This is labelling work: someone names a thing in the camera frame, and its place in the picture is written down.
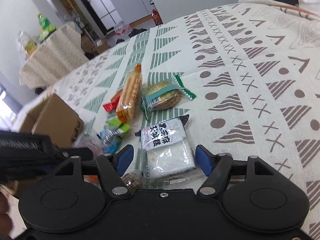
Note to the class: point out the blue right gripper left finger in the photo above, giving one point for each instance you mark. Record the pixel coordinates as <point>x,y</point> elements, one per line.
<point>111,168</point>

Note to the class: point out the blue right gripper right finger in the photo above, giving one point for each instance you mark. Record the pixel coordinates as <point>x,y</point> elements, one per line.
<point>217,169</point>

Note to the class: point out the white sesame cake package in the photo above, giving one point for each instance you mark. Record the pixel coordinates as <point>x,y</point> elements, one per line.
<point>166,152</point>

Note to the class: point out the person's left hand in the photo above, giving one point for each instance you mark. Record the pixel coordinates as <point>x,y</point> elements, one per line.
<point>5,220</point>

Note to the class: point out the brown nut snack packet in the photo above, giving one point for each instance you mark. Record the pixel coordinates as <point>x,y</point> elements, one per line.
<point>133,180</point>

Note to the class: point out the blue snack packet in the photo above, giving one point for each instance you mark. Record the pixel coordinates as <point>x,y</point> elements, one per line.
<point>110,139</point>

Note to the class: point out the light green candy wrapper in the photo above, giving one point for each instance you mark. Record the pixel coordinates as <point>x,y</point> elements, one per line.
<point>117,127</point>

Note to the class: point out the brown cardboard box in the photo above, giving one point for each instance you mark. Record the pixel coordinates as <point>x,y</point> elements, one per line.
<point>52,117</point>

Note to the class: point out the red candy bar wrapper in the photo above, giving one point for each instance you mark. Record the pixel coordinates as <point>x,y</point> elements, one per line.
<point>111,106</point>

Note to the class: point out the orange cracker stick package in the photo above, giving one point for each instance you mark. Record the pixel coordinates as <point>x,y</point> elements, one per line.
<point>126,106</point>

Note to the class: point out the round biscuit green wrapper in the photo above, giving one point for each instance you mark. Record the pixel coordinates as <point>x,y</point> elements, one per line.
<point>164,95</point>

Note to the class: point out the table with dotted cloth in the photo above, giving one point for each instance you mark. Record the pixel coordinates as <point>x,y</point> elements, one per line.
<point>57,56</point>

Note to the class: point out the patterned bed cover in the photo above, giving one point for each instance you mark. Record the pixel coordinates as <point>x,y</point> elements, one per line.
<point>254,68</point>

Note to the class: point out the green soda bottle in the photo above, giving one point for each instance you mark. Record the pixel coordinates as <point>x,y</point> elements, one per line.
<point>46,27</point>

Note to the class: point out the black shoes pile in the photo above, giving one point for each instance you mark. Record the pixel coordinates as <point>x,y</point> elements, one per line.
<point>133,33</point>

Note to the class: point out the red white plastic bag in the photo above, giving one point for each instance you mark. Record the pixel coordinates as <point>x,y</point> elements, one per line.
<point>122,28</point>

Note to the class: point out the red oil bottle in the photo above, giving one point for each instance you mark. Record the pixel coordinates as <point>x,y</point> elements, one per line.
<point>156,17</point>

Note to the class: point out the white cabinet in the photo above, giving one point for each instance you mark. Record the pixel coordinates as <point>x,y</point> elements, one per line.
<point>132,10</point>

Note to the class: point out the black framed glass door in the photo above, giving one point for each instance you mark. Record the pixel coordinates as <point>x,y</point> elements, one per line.
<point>104,14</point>

